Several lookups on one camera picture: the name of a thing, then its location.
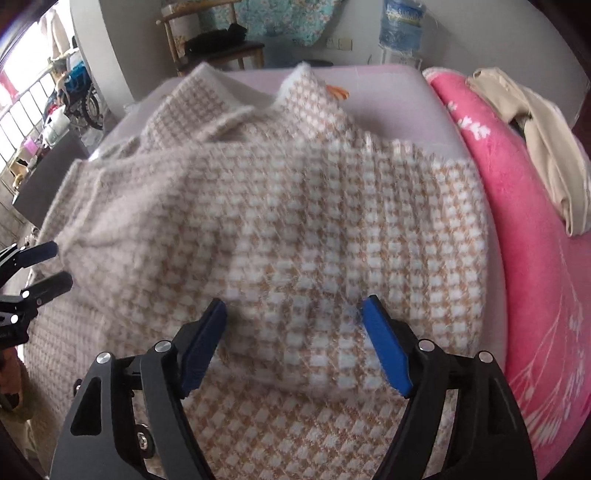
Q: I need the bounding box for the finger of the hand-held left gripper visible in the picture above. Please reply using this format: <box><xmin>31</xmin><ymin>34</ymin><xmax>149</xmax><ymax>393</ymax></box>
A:
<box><xmin>0</xmin><ymin>271</ymin><xmax>74</xmax><ymax>324</ymax></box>
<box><xmin>0</xmin><ymin>241</ymin><xmax>59</xmax><ymax>282</ymax></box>

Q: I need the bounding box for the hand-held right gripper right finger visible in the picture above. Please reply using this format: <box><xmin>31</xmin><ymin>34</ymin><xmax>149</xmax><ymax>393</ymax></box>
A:
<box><xmin>362</xmin><ymin>294</ymin><xmax>539</xmax><ymax>480</ymax></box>

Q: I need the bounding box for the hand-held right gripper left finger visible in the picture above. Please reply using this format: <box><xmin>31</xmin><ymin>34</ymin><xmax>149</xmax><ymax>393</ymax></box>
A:
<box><xmin>50</xmin><ymin>298</ymin><xmax>228</xmax><ymax>480</ymax></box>

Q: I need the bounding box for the beige white houndstooth coat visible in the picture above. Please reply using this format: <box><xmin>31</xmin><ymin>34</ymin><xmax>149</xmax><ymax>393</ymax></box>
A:
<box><xmin>21</xmin><ymin>62</ymin><xmax>492</xmax><ymax>480</ymax></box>

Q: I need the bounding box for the dark grey board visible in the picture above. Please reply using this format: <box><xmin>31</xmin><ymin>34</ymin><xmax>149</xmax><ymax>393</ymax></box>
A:
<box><xmin>11</xmin><ymin>131</ymin><xmax>90</xmax><ymax>227</ymax></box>

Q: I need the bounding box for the white bag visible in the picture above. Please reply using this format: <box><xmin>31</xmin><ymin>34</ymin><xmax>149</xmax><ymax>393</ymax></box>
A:
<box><xmin>44</xmin><ymin>111</ymin><xmax>70</xmax><ymax>139</ymax></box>

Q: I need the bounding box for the metal window railing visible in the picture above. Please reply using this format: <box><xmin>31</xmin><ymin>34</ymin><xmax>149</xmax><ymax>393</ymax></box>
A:
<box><xmin>0</xmin><ymin>69</ymin><xmax>65</xmax><ymax>195</ymax></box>

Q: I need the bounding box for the wheelchair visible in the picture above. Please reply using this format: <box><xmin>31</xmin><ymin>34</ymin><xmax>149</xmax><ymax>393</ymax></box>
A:
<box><xmin>60</xmin><ymin>60</ymin><xmax>105</xmax><ymax>130</ymax></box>

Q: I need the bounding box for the pink floral blanket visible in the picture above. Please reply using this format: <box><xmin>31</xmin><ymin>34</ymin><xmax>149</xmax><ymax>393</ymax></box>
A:
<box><xmin>422</xmin><ymin>67</ymin><xmax>591</xmax><ymax>480</ymax></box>

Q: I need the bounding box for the hanging beige garment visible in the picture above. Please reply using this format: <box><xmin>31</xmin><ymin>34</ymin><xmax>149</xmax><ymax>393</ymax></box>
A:
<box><xmin>46</xmin><ymin>9</ymin><xmax>75</xmax><ymax>61</ymax></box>

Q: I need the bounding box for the wooden chair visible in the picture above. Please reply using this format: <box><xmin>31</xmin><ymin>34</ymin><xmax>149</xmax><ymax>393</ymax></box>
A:
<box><xmin>157</xmin><ymin>0</ymin><xmax>266</xmax><ymax>77</ymax></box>

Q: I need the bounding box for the black cloth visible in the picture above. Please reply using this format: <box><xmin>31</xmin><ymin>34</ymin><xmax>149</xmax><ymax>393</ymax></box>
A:
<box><xmin>185</xmin><ymin>23</ymin><xmax>247</xmax><ymax>52</ymax></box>

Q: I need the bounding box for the white water dispenser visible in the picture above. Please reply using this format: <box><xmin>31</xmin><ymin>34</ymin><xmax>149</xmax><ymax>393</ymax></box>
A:
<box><xmin>381</xmin><ymin>46</ymin><xmax>423</xmax><ymax>70</ymax></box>

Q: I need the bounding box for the blue water bottle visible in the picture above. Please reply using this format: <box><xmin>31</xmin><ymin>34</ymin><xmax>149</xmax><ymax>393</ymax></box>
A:
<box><xmin>379</xmin><ymin>0</ymin><xmax>426</xmax><ymax>51</ymax></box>

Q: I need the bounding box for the teal floral cloth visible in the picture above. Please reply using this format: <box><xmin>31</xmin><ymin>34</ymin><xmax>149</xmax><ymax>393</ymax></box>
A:
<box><xmin>240</xmin><ymin>0</ymin><xmax>347</xmax><ymax>47</ymax></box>

